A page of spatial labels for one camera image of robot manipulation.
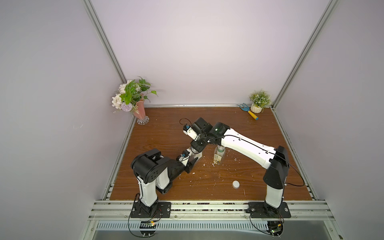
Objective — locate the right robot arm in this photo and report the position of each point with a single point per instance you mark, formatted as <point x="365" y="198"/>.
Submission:
<point x="274" y="160"/>

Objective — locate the tall clear labelled bottle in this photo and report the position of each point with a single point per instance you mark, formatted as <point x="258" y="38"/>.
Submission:
<point x="219" y="154"/>

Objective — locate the aluminium front rail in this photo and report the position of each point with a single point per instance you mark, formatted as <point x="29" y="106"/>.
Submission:
<point x="212" y="210"/>

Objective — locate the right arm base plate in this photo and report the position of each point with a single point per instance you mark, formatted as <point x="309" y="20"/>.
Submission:
<point x="263" y="211"/>

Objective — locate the square clear plastic bottle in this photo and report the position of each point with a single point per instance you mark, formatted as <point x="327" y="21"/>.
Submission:
<point x="195" y="154"/>

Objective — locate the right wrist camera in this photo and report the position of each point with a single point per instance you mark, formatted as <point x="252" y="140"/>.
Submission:
<point x="188" y="130"/>

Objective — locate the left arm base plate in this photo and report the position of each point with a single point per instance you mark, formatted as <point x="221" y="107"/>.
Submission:
<point x="157" y="210"/>

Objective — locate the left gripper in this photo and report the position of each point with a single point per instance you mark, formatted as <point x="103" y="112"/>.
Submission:
<point x="190" y="165"/>

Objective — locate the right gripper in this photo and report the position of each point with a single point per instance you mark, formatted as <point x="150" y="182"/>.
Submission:
<point x="197" y="145"/>

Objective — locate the blue yellow garden trowel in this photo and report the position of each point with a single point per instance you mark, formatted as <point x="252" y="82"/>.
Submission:
<point x="246" y="108"/>

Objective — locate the pink vase with flowers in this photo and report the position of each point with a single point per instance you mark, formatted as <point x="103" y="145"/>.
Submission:
<point x="130" y="98"/>

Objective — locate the small potted green plant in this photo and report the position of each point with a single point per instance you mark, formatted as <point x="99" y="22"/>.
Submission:
<point x="260" y="100"/>

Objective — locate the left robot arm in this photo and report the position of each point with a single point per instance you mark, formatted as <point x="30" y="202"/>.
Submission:
<point x="156" y="173"/>

